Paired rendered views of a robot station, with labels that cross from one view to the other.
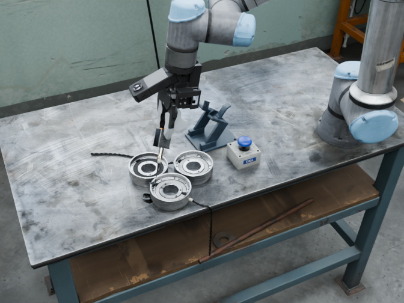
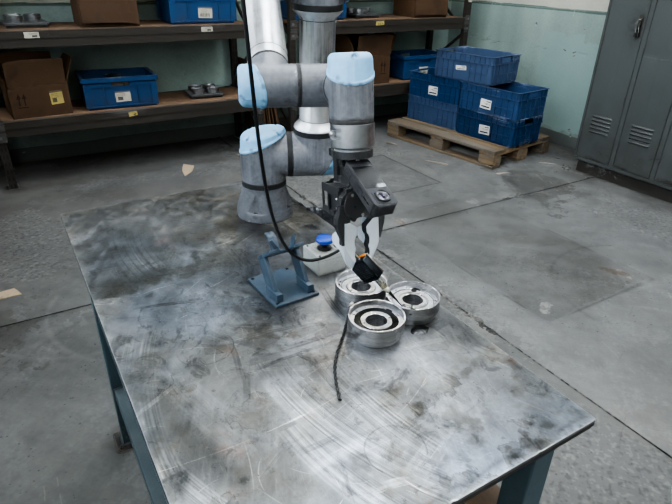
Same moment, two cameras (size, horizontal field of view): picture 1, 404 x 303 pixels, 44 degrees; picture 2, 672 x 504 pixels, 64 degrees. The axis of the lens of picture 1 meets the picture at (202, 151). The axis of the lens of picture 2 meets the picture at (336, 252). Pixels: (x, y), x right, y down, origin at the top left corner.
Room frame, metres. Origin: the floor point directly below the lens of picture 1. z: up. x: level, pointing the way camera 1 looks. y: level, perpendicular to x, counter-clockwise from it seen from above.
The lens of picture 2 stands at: (1.15, 0.95, 1.40)
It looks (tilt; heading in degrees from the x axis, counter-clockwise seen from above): 28 degrees down; 265
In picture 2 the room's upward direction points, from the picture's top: 1 degrees clockwise
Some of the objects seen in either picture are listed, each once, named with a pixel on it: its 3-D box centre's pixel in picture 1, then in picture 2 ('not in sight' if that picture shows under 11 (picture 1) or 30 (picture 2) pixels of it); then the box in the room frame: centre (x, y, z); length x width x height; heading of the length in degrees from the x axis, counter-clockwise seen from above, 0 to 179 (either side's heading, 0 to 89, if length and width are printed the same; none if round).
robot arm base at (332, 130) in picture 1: (344, 119); (264, 195); (1.21, -0.42, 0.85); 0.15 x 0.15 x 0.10
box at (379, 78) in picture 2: not in sight; (361, 56); (0.46, -4.27, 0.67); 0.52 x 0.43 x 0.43; 26
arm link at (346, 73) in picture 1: (354, 87); (265, 153); (1.21, -0.42, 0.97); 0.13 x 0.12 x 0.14; 4
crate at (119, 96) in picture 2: not in sight; (117, 88); (2.40, -3.32, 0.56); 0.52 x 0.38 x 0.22; 23
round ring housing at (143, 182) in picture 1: (148, 170); (376, 324); (0.99, 0.14, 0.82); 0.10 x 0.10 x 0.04
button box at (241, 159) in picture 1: (245, 153); (323, 255); (1.07, -0.12, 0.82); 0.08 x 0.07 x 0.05; 116
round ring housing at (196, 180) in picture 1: (193, 168); (360, 289); (1.01, 0.02, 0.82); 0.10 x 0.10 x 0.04
